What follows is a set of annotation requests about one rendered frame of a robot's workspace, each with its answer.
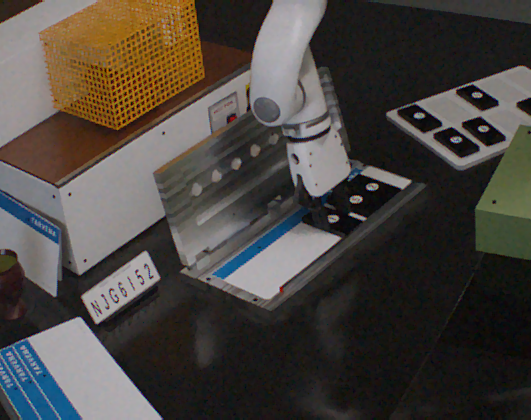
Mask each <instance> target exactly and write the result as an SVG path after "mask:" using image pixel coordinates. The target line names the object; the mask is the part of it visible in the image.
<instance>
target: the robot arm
mask: <svg viewBox="0 0 531 420"><path fill-rule="evenodd" d="M327 3H328V1H327V0H273V3H272V5H271V8H270V11H269V13H268V15H267V16H266V19H265V21H264V22H263V25H262V27H261V29H260V31H259V34H258V36H257V39H256V42H255V46H254V54H253V59H252V67H251V80H250V89H249V100H250V107H251V110H252V112H253V114H254V116H255V117H256V119H257V120H258V121H259V122H261V123H262V124H264V125H267V126H271V127H276V126H280V125H281V128H282V131H283V134H284V135H286V136H287V138H288V141H287V150H288V158H289V164H290V169H291V173H292V177H293V180H294V184H295V187H296V190H295V195H294V200H293V203H294V204H295V205H299V206H302V207H304V208H306V209H310V211H311V214H312V218H313V221H314V225H315V227H316V228H317V229H322V230H330V227H331V224H330V221H329V217H328V214H327V210H326V209H323V207H322V195H323V194H325V193H326V192H328V191H329V190H330V189H331V188H332V189H333V190H334V191H332V192H331V196H332V200H333V203H334V207H335V209H336V210H338V211H340V212H343V213H348V214H350V213H351V212H352V209H351V206H350V203H349V199H348V195H347V193H346V192H347V191H348V189H349V187H348V185H347V183H348V181H349V177H350V176H349V172H350V169H351V166H352V163H351V162H350V161H349V160H348V159H347V156H346V152H345V147H344V145H343V142H342V140H341V137H340V136H339V134H338V132H337V130H336V128H335V126H334V125H333V123H332V120H331V117H330V114H329V110H328V106H327V104H326V100H325V96H324V93H323V90H322V86H321V82H320V80H319V76H318V72H317V69H316V66H315V62H314V60H313V56H312V52H311V49H310V46H309V42H310V40H311V38H312V37H313V33H314V31H315V30H316V28H317V26H318V24H319V23H320V22H321V18H322V17H323V15H324V13H325V10H326V7H327ZM304 193H305V199H304ZM312 196H314V197H315V203H314V202H312Z"/></svg>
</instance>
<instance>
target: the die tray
mask: <svg viewBox="0 0 531 420"><path fill-rule="evenodd" d="M472 84H473V85H475V86H476V87H478V88H480V89H481V90H482V91H485V92H486V93H488V94H490V95H491V96H492V97H494V98H495V99H497V100H498V104H499V106H496V107H494V108H491V109H487V110H485V111H483V112H481V111H480V110H479V109H477V108H476V107H474V106H473V105H472V104H470V103H469V102H467V101H466V100H465V99H462V98H460V97H459V96H458V95H456V89H460V88H463V87H464V86H467V85H472ZM529 97H531V70H530V69H529V68H527V67H525V66H519V67H516V68H512V69H510V70H508V71H504V72H501V73H499V74H495V75H492V76H491V77H488V78H487V77H486V78H484V79H482V80H479V81H475V82H473V83H470V84H466V85H463V86H462V87H459V88H455V89H452V90H450V91H448V92H443V93H441V94H439V95H436V96H432V97H429V98H427V99H425V100H422V101H421V100H420V101H418V102H415V103H413V104H411V105H414V104H417V105H419V106H420V107H422V108H423V109H424V110H425V111H427V112H428V113H430V114H431V115H434V116H435V117H437V118H438V119H440V120H441V121H442V127H441V128H436V129H434V130H431V131H429V132H427V133H424V134H423V133H422V132H421V131H419V130H418V129H416V128H415V127H413V126H412V125H411V124H410V123H408V122H407V121H406V120H404V119H403V118H401V117H400V116H399V115H398V112H397V110H398V109H401V108H404V107H406V106H411V105H406V106H404V107H401V108H398V109H397V110H394V111H389V112H388V113H387V120H388V121H390V122H391V123H393V124H395V125H396V126H398V127H399V128H400V129H402V130H403V131H404V132H405V133H407V134H408V135H410V136H411V137H413V138H414V139H415V140H416V141H418V142H419V143H421V144H422V145H424V146H425V147H426V148H427V149H430V150H432V151H433V152H434V153H435V154H437V155H438V156H439V157H441V158H442V159H443V160H444V161H446V162H447V163H449V165H451V166H452V167H454V168H455V169H456V170H461V171H463V170H465V169H468V168H469V167H471V166H474V165H475V164H478V163H482V162H484V161H486V160H488V159H490V158H492V157H494V156H495V157H496V156H498V155H500V154H503V153H504V152H506V150H507V148H508V146H509V144H510V143H511V140H512V139H513V137H514V134H515V133H516V131H517V128H518V127H519V125H520V124H521V125H528V126H531V116H529V115H527V114H526V113H524V112H523V111H522V110H520V109H518V107H517V103H516V102H519V101H521V100H523V99H528V98H529ZM478 116H482V118H483V119H485V120H486V121H488V123H490V124H491V125H492V126H494V128H496V129H498V130H499V131H500V132H502V133H503V134H505V139H506V141H502V142H500V143H497V144H496V145H493V146H488V147H487V146H486V145H484V144H483V143H481V142H480V141H478V140H477V139H476V138H475V137H474V136H473V135H471V134H470V133H469V132H468V131H467V130H466V129H464V128H463V127H462V125H461V122H463V121H466V120H468V119H470V120H471V119H473V118H476V117H478ZM451 126H452V127H453V128H455V129H456V130H457V131H459V132H460V133H462V134H463V135H464V136H465V137H467V138H469V139H471V140H472V141H474V142H475V143H476V144H477V145H479V146H480V151H479V152H475V153H473V154H471V155H469V156H467V157H464V158H462V159H461V158H459V157H458V156H456V155H455V154H454V153H453V152H451V151H450V150H448V149H447V148H446V147H445V146H443V145H442V144H440V143H439V142H438V141H437V140H435V139H434V138H433V133H436V132H438V131H440V130H445V129H447V128H449V127H451Z"/></svg>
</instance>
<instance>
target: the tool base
mask: <svg viewBox="0 0 531 420"><path fill-rule="evenodd" d="M348 160H349V161H350V162H351V163H352V166H351V169H350V170H352V169H353V168H356V167H357V168H361V169H364V170H365V169H366V168H367V167H369V165H366V166H365V167H364V166H362V165H363V164H364V163H361V162H359V161H355V160H350V159H348ZM294 195H295V191H293V192H292V193H290V194H289V195H288V196H286V197H285V198H283V199H282V200H279V201H278V202H275V201H271V202H270V203H269V204H268V207H269V209H268V210H266V211H265V212H263V213H262V214H261V215H259V216H258V217H256V218H255V219H254V220H252V221H251V222H250V225H251V229H250V230H249V231H247V232H246V233H245V234H243V235H242V236H241V237H239V239H237V240H236V241H233V242H232V243H230V244H229V245H228V246H226V245H225V244H226V243H227V242H226V241H225V240H224V241H223V242H221V243H220V244H218V245H217V246H216V247H214V248H213V250H211V251H208V252H207V253H205V252H202V251H201V252H200V253H198V254H197V255H195V256H194V257H195V260H196V261H194V263H193V264H191V265H190V266H187V267H186V268H184V269H183V270H181V271H180V276H181V280H182V281H184V282H186V283H188V284H190V285H193V286H195V287H197V288H199V289H200V290H203V291H205V292H207V293H209V294H211V295H214V296H216V297H218V298H220V299H222V300H224V301H226V302H228V303H230V304H233V305H237V306H239V307H241V308H243V309H246V310H247V311H249V312H251V313H253V314H256V315H258V316H260V317H262V318H264V319H267V320H269V321H272V322H273V321H275V320H277V319H278V318H279V317H280V316H282V315H283V314H284V313H285V312H287V311H288V310H289V309H290V308H291V307H293V306H295V304H297V303H298V302H299V301H300V300H302V299H303V298H304V297H305V296H307V295H308V294H309V293H310V292H312V291H313V290H314V289H315V288H317V287H318V286H320V285H321V284H322V283H323V282H324V281H325V280H327V279H328V278H329V277H330V276H332V275H333V274H334V273H335V272H337V271H338V270H339V269H340V268H342V267H343V266H344V265H345V264H346V263H347V262H348V261H349V260H350V259H353V258H354V257H355V256H357V255H358V254H359V253H360V252H362V251H363V250H364V249H365V248H366V247H367V246H368V245H369V244H371V243H372V242H373V241H374V240H376V239H377V238H378V237H379V236H381V234H382V233H383V232H384V231H387V230H388V229H389V228H391V227H392V226H393V224H395V223H396V222H397V221H398V220H400V219H401V218H402V217H403V216H404V215H405V214H406V213H407V212H409V211H410V210H411V209H413V208H414V207H415V206H416V205H417V204H419V203H420V202H421V201H422V200H423V199H424V198H425V197H426V196H428V185H426V184H423V183H417V186H416V187H415V188H413V190H412V191H409V192H408V193H407V194H405V195H404V197H403V198H401V199H400V200H399V201H398V202H396V203H395V204H394V205H393V206H392V207H391V208H390V209H387V210H386V211H385V212H383V213H382V215H381V216H379V217H378V218H377V219H375V220H374V221H373V222H372V223H370V224H369V225H368V227H366V228H365V229H364V230H363V231H361V232H360V233H359V234H357V235H355V236H354V237H352V238H351V239H350V241H348V242H347V243H346V244H345V245H343V246H342V247H341V248H339V249H338V250H337V251H336V252H334V253H333V254H332V255H331V256H329V257H328V258H327V260H325V261H324V262H323V263H321V264H320V265H319V266H316V267H315V268H314V269H313V270H311V271H310V272H309V273H308V274H306V275H305V276H304V277H302V278H301V279H300V280H299V281H298V282H297V283H296V284H295V285H293V286H292V287H291V288H290V289H288V290H286V291H284V293H283V292H281V291H279V292H278V293H276V294H275V295H274V296H272V297H271V299H270V300H266V299H264V298H261V297H259V296H257V295H254V294H252V293H250V292H248V291H245V290H244V289H239V288H237V287H235V286H233V285H230V284H228V283H226V282H223V281H221V280H219V279H218V278H215V277H213V276H212V275H211V274H212V273H213V272H214V271H215V270H216V269H217V268H218V267H220V266H223V265H224V264H225V263H227V262H228V261H229V260H231V259H232V258H233V257H235V256H236V255H237V254H239V253H240V252H241V251H242V250H243V249H245V248H246V247H247V246H249V245H250V244H251V243H253V242H255V241H257V240H258V239H260V238H261V237H262V236H264V235H265V234H266V233H268V232H269V231H270V230H271V229H272V228H273V227H275V226H276V225H278V224H279V223H280V222H282V221H283V220H284V219H286V218H287V217H288V216H290V215H291V214H292V213H294V212H295V211H296V210H298V209H301V208H302V206H299V205H295V204H294V203H293V200H294ZM206 278H211V280H210V281H206ZM254 298H257V299H258V301H256V302H254V301H253V299H254Z"/></svg>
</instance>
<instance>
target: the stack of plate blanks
mask: <svg viewBox="0 0 531 420"><path fill-rule="evenodd" d="M0 402H1V404H2V406H3V408H4V409H5V410H6V412H7V413H8V415H9V418H10V419H11V420H40V417H39V416H38V415H37V413H36V411H35V410H34V409H33V407H32V406H31V404H30V402H29V400H28V399H27V397H25V395H24V393H23V392H22V390H21V388H20V386H19V385H18V383H17V382H16V381H15V379H14V377H13V375H12V374H11V372H10V371H9V369H8V368H7V367H6V364H5V362H4V360H2V358H1V357H0Z"/></svg>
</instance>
